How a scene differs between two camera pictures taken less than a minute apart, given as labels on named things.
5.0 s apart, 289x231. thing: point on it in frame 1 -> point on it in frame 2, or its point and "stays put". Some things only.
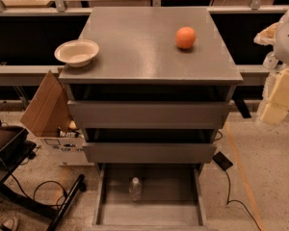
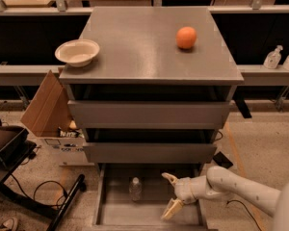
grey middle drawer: (147, 153) stays put
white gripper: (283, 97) -> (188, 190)
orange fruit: (185, 38) stays put
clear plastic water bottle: (135, 190) stays put
